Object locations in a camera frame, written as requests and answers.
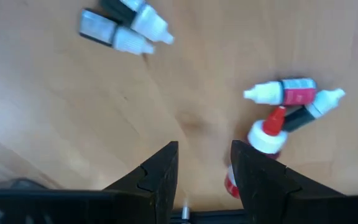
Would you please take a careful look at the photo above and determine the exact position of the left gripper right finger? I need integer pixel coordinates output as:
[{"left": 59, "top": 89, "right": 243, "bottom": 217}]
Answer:
[{"left": 230, "top": 139, "right": 349, "bottom": 224}]

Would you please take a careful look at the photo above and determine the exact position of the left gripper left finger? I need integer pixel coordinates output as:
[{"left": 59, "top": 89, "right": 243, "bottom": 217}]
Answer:
[{"left": 103, "top": 141, "right": 180, "bottom": 224}]

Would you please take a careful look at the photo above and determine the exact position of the large red food coloring bottle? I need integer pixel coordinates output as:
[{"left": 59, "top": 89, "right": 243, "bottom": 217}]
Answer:
[{"left": 224, "top": 105, "right": 289, "bottom": 200}]

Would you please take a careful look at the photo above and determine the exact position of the small black dropper bottle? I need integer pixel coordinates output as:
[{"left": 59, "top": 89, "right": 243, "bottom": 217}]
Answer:
[{"left": 282, "top": 88, "right": 347, "bottom": 133}]

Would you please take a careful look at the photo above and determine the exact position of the small crimson dropper bottle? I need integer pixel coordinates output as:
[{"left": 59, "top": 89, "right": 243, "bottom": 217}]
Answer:
[{"left": 243, "top": 77, "right": 318, "bottom": 106}]

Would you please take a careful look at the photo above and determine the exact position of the small silver-label dropper bottle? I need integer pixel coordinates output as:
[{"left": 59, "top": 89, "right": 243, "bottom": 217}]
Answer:
[{"left": 79, "top": 8, "right": 155, "bottom": 56}]

